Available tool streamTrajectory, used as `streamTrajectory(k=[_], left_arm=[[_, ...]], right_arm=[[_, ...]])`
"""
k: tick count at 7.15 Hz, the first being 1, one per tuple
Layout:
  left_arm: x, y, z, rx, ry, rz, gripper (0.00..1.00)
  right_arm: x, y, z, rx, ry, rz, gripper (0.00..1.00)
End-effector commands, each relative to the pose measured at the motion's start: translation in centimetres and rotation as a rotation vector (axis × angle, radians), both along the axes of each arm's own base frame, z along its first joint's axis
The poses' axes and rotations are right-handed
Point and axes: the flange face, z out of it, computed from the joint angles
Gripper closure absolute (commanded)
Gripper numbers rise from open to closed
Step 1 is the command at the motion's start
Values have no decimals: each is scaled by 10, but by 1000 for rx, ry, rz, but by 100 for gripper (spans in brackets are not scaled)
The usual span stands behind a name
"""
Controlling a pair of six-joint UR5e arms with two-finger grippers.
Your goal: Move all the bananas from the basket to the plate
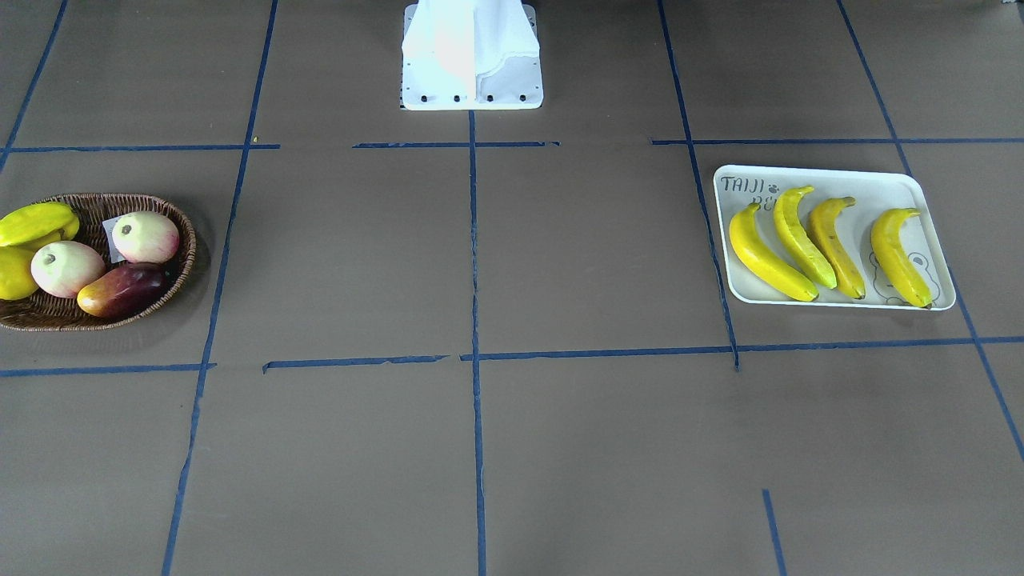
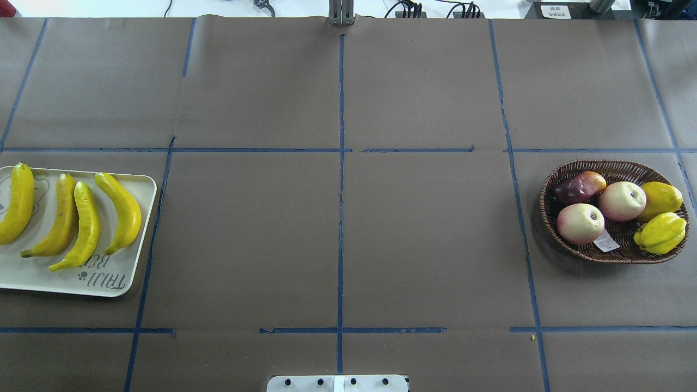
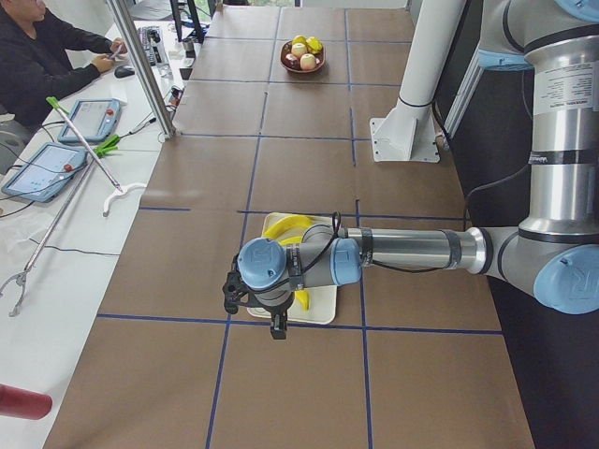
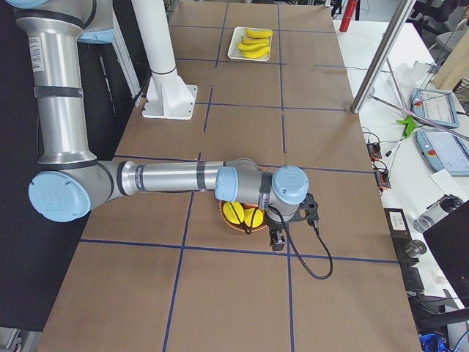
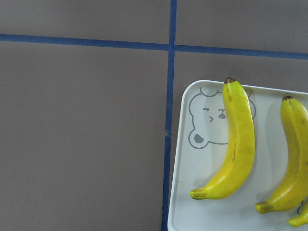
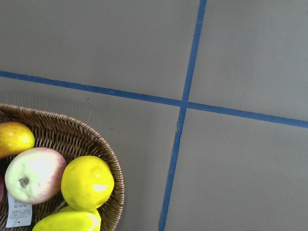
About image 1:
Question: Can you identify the yellow banana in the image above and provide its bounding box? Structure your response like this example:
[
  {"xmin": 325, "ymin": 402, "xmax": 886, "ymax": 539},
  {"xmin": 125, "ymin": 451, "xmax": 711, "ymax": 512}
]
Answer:
[
  {"xmin": 808, "ymin": 196, "xmax": 866, "ymax": 300},
  {"xmin": 728, "ymin": 202, "xmax": 819, "ymax": 302},
  {"xmin": 773, "ymin": 186, "xmax": 838, "ymax": 289},
  {"xmin": 870, "ymin": 207, "xmax": 934, "ymax": 308}
]

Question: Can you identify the brown wicker basket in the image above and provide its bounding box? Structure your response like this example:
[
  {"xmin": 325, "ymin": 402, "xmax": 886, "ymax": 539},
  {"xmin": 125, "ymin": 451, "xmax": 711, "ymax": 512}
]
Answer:
[{"xmin": 1, "ymin": 194, "xmax": 198, "ymax": 332}]

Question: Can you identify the cream bear tray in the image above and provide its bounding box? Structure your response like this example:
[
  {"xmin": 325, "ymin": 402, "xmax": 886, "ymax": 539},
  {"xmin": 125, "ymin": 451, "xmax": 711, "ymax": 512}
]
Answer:
[{"xmin": 714, "ymin": 165, "xmax": 957, "ymax": 311}]

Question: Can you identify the pale pink apple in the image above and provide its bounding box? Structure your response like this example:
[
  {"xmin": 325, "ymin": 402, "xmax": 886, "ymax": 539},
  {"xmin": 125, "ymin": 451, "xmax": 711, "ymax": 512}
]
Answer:
[{"xmin": 115, "ymin": 211, "xmax": 182, "ymax": 265}]

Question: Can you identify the dark red plum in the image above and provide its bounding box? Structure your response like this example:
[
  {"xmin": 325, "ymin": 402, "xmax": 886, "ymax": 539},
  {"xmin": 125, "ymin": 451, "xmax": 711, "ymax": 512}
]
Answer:
[{"xmin": 76, "ymin": 262, "xmax": 169, "ymax": 320}]

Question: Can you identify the white paper label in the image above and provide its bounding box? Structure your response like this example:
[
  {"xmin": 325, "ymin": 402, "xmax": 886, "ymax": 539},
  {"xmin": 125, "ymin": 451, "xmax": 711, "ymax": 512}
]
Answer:
[{"xmin": 102, "ymin": 215, "xmax": 126, "ymax": 265}]

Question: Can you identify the pale yellow pear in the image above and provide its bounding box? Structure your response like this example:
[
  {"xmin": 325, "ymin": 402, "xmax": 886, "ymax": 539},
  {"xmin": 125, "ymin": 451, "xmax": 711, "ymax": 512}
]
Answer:
[{"xmin": 30, "ymin": 241, "xmax": 106, "ymax": 298}]

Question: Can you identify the yellow starfruit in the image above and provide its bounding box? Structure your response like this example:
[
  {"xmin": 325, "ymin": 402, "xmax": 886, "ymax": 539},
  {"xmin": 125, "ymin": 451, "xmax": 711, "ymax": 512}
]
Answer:
[{"xmin": 1, "ymin": 202, "xmax": 80, "ymax": 246}]

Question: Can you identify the yellow lemon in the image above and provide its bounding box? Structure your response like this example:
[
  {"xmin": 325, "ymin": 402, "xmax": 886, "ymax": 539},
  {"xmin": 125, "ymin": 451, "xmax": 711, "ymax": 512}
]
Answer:
[{"xmin": 0, "ymin": 246, "xmax": 39, "ymax": 300}]

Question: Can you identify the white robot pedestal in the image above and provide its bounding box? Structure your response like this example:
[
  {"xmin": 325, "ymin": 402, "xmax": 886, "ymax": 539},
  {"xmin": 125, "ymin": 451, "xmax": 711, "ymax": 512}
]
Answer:
[{"xmin": 400, "ymin": 1, "xmax": 545, "ymax": 110}]

